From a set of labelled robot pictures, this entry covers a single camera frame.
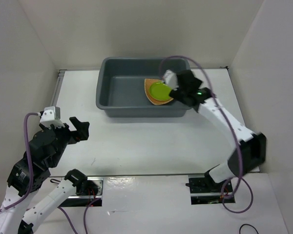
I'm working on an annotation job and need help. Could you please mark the black cable loop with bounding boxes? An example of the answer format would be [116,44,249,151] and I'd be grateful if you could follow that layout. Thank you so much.
[239,223,259,234]

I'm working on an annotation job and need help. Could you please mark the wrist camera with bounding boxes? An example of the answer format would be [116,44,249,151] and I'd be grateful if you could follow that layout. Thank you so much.
[40,106,64,128]
[163,70,179,89]

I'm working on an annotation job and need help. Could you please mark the aluminium table edge rail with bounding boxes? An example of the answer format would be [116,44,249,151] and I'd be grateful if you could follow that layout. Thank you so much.
[50,69,66,106]

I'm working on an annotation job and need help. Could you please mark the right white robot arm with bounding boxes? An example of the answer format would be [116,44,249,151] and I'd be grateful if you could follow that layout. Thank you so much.
[163,70,267,192]

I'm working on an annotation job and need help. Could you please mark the green round plate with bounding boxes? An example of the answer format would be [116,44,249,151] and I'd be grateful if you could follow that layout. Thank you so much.
[148,82,172,101]

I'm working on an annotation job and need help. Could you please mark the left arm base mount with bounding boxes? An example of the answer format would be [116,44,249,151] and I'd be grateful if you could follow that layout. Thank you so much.
[60,176,103,207]

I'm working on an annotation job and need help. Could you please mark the grey plastic bin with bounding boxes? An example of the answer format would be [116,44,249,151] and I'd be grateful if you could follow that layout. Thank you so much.
[96,57,190,117]

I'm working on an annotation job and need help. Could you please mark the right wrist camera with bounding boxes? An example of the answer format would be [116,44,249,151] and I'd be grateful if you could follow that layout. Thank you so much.
[163,70,179,89]

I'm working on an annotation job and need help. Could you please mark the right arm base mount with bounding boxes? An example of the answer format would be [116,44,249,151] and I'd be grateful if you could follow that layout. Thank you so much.
[185,174,235,205]

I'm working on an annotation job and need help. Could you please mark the orange woven triangular basket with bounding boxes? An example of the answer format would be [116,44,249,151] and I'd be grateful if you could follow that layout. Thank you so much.
[144,78,173,105]

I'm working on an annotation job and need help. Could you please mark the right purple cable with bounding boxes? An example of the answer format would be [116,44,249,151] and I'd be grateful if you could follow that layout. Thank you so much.
[159,56,254,214]

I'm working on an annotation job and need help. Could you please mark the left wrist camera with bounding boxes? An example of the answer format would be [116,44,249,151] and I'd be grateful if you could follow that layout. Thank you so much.
[40,106,64,128]

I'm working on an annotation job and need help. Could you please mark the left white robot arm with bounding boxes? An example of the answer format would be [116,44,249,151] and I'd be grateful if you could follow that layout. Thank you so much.
[0,115,90,234]

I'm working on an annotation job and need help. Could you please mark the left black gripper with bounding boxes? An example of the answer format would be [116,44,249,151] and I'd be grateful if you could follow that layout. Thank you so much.
[41,116,90,166]

